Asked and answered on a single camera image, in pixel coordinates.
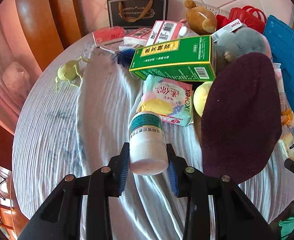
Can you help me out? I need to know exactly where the dark maroon knit hat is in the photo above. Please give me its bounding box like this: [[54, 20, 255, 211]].
[[201, 53, 282, 184]]

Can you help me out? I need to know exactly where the white medicine bottle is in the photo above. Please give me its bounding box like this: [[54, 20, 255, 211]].
[[129, 111, 168, 176]]

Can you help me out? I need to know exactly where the green plush toy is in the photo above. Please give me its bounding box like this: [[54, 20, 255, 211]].
[[193, 81, 213, 117]]

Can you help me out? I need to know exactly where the Kotex pad packet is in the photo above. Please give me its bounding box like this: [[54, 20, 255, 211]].
[[137, 75, 193, 127]]

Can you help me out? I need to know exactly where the blue plastic storage crate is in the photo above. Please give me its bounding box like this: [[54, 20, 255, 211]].
[[263, 15, 294, 111]]

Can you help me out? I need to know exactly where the small green frog toy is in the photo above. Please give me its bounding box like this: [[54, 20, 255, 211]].
[[55, 56, 90, 91]]

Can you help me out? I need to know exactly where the grey plush toy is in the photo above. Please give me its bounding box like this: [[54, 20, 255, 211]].
[[216, 27, 272, 66]]

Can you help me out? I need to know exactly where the green yellow medicine box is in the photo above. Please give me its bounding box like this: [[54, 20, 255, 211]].
[[129, 35, 216, 82]]

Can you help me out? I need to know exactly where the white Tylenol box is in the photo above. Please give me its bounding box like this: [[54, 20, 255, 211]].
[[211, 19, 243, 42]]

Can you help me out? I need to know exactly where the red plastic toy suitcase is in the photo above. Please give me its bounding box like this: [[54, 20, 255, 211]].
[[216, 5, 267, 34]]

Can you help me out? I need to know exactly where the red tissue packet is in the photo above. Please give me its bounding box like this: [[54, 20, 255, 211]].
[[92, 27, 126, 47]]

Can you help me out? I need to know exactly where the brown bear plush toy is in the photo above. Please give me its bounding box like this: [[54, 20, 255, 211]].
[[184, 0, 217, 35]]

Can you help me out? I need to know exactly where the pink white barcode box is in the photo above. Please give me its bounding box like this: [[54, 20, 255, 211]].
[[146, 21, 183, 46]]

